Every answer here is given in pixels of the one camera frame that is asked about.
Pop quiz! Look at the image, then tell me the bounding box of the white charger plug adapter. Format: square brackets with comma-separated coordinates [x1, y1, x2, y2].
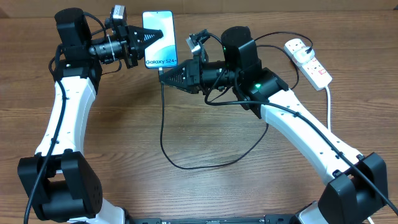
[293, 48, 315, 66]

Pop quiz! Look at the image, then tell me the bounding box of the white power strip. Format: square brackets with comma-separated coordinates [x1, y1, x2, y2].
[284, 39, 332, 91]

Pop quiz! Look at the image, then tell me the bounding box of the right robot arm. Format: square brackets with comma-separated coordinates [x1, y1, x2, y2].
[159, 26, 392, 223]

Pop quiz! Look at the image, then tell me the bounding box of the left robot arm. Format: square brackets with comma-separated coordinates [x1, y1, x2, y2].
[17, 5, 163, 223]

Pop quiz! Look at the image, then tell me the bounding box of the cardboard wall panel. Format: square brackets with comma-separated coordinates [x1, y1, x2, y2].
[1, 0, 397, 18]

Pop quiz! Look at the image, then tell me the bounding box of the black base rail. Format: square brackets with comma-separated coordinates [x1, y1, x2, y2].
[126, 214, 299, 224]

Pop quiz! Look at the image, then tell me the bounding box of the Samsung Galaxy smartphone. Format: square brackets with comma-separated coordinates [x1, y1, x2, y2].
[142, 11, 178, 69]

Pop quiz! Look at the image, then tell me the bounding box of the black USB charging cable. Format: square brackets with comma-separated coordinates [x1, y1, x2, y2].
[157, 31, 314, 170]

